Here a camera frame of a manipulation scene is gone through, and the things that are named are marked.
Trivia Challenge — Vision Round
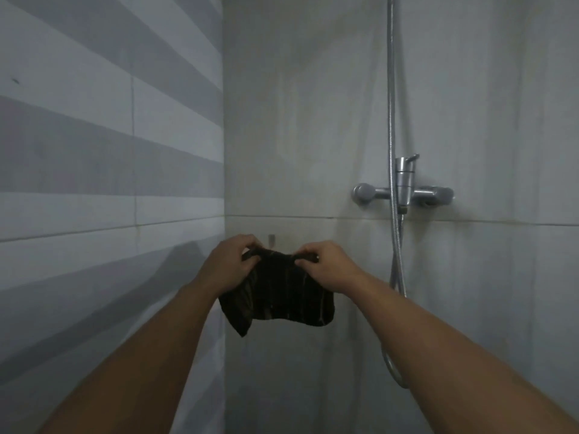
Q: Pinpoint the person's right forearm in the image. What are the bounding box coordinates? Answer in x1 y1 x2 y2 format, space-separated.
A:
336 275 579 434

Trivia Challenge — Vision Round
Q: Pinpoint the person's left hand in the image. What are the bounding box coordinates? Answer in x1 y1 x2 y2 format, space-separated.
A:
195 234 265 299

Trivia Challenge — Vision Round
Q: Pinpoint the person's left forearm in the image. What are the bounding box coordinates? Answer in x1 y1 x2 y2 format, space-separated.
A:
38 279 227 434

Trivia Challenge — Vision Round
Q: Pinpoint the person's right hand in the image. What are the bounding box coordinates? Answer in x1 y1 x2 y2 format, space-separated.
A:
294 241 362 294

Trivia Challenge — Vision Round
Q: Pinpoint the chrome shower mixer tap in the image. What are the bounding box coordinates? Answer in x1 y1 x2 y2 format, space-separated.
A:
352 153 454 207

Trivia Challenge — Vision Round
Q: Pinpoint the dark brown cloth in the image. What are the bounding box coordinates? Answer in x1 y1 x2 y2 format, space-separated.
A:
218 247 336 338

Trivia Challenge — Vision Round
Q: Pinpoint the chrome shower hose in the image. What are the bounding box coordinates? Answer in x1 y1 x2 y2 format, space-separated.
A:
381 0 410 389

